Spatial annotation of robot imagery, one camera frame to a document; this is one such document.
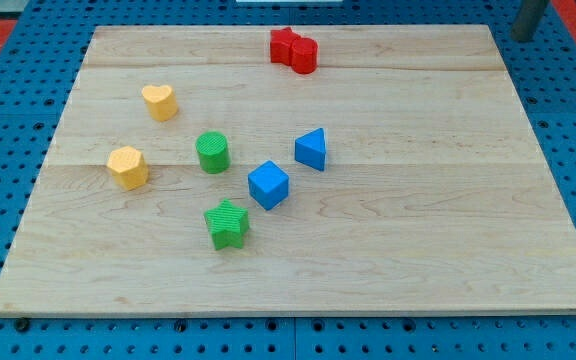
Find grey robot arm rod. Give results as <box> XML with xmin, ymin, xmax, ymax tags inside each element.
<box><xmin>510</xmin><ymin>0</ymin><xmax>549</xmax><ymax>43</ymax></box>

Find blue triangle block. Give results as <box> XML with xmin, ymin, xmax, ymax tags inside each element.
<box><xmin>294</xmin><ymin>128</ymin><xmax>327</xmax><ymax>171</ymax></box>

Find blue cube block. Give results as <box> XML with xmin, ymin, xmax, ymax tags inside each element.
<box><xmin>248</xmin><ymin>160</ymin><xmax>289</xmax><ymax>210</ymax></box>

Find green star block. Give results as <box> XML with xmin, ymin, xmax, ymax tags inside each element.
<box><xmin>204</xmin><ymin>199</ymin><xmax>250</xmax><ymax>250</ymax></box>

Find green cylinder block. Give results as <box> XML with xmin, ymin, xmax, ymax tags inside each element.
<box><xmin>195</xmin><ymin>131</ymin><xmax>230</xmax><ymax>174</ymax></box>

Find wooden board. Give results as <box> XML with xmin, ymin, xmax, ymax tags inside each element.
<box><xmin>0</xmin><ymin>25</ymin><xmax>576</xmax><ymax>318</ymax></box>

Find red cylinder block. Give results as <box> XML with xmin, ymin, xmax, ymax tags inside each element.
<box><xmin>290</xmin><ymin>37</ymin><xmax>318</xmax><ymax>74</ymax></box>

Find red star block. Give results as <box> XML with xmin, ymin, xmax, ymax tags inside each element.
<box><xmin>269</xmin><ymin>27</ymin><xmax>301</xmax><ymax>66</ymax></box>

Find yellow heart block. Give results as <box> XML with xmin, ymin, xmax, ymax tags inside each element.
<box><xmin>141</xmin><ymin>85</ymin><xmax>179</xmax><ymax>122</ymax></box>

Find yellow hexagon block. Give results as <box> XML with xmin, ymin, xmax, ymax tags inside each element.
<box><xmin>106</xmin><ymin>146</ymin><xmax>149</xmax><ymax>190</ymax></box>

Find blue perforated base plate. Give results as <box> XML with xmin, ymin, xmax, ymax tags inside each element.
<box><xmin>0</xmin><ymin>1</ymin><xmax>576</xmax><ymax>359</ymax></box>

